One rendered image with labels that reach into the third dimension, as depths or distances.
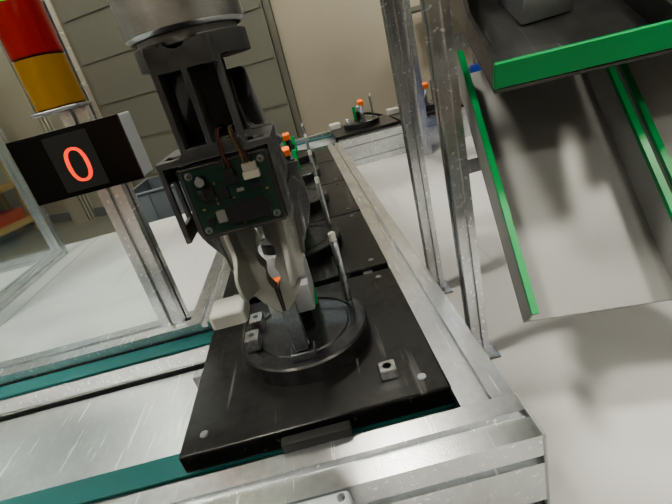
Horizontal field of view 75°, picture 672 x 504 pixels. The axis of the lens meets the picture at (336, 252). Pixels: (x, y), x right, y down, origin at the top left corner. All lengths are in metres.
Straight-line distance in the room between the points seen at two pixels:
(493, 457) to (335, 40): 4.39
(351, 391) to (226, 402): 0.12
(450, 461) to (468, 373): 0.10
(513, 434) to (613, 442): 0.16
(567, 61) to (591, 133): 0.15
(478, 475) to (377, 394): 0.10
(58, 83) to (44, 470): 0.41
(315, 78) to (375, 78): 0.61
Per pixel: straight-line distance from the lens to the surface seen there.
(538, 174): 0.48
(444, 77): 0.46
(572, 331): 0.64
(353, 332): 0.45
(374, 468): 0.37
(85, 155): 0.55
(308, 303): 0.43
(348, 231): 0.74
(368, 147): 1.62
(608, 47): 0.39
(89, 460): 0.59
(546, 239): 0.46
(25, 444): 0.68
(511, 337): 0.63
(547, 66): 0.38
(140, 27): 0.29
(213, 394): 0.47
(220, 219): 0.28
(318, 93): 4.71
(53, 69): 0.56
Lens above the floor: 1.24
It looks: 24 degrees down
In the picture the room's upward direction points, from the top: 15 degrees counter-clockwise
